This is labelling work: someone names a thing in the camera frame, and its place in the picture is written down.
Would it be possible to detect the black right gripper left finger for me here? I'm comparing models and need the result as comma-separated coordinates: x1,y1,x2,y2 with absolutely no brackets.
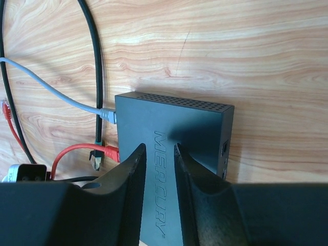
1,144,147,245

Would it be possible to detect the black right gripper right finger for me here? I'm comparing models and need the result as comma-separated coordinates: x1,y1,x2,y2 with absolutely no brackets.
174,144,327,245

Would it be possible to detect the thick black ethernet cable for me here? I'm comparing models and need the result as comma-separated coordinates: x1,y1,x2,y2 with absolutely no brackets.
0,0,106,190

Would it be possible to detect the black network switch box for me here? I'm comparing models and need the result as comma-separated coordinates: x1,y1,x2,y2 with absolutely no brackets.
115,92,234,245

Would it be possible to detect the red ethernet cable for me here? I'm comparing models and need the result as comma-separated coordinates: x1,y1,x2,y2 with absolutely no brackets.
0,98,120,180

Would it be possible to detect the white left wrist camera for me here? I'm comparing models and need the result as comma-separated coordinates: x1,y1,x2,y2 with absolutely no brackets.
2,164,47,182

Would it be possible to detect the grey ethernet cable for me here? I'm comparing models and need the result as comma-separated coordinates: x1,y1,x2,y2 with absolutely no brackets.
0,57,117,125

